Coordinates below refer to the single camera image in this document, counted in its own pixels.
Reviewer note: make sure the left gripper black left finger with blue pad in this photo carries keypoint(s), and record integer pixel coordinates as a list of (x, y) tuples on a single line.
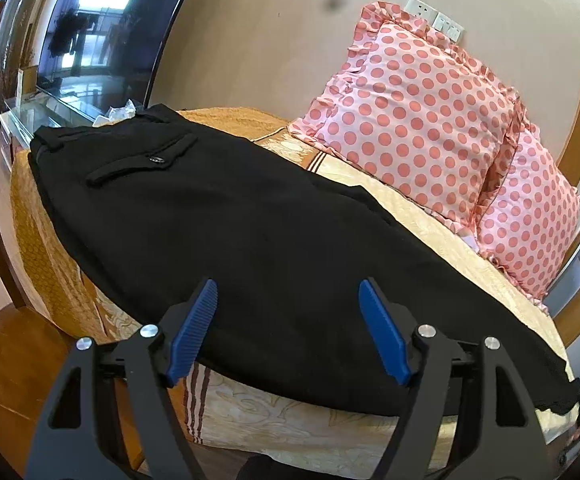
[(78, 434)]

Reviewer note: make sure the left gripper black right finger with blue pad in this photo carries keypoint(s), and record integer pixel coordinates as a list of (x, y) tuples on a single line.
[(467, 413)]

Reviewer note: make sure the black pants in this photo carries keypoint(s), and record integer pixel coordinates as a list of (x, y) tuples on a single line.
[(151, 206)]

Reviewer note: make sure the wooden chair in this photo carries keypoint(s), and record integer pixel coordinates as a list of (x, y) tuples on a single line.
[(0, 309)]

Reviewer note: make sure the small pink polka-dot pillow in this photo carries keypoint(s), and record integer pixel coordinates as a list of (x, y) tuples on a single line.
[(527, 215)]

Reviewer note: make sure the crumpled white plastic bag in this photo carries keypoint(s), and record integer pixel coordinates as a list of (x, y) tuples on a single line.
[(115, 115)]

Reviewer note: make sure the glass TV stand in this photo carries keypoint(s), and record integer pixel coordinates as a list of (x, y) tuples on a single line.
[(19, 122)]

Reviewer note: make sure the large pink polka-dot pillow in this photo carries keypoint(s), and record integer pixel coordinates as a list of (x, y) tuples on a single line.
[(416, 112)]

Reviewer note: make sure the black flat-screen television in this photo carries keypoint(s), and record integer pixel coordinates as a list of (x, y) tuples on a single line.
[(99, 54)]

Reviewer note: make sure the white wall switch plate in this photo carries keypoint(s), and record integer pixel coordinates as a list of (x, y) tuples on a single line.
[(448, 27)]

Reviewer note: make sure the white wall socket plate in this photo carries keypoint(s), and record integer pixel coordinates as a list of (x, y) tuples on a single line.
[(422, 10)]

